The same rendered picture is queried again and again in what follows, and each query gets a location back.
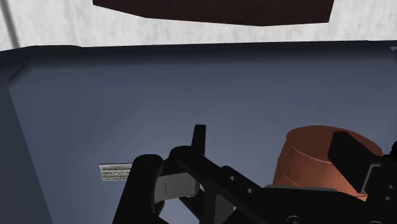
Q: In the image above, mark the orange-brown cylinder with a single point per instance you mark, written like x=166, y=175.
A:
x=299, y=155

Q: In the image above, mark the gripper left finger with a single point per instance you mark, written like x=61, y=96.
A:
x=145, y=186

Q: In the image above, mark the dark blue-grey bed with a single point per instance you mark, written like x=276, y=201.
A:
x=186, y=93

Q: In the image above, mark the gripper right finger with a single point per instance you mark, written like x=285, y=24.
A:
x=350, y=155

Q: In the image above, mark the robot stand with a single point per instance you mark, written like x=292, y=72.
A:
x=217, y=12

